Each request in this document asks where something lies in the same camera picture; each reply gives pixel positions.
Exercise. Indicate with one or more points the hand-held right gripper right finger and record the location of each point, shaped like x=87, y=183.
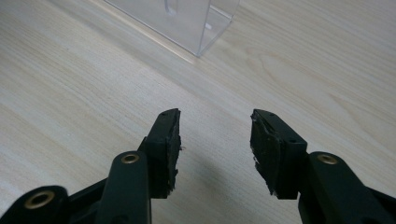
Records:
x=277, y=155

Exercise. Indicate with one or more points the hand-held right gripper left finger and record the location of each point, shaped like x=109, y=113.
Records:
x=162, y=155

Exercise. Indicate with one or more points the clear acrylic box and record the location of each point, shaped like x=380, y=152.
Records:
x=183, y=21

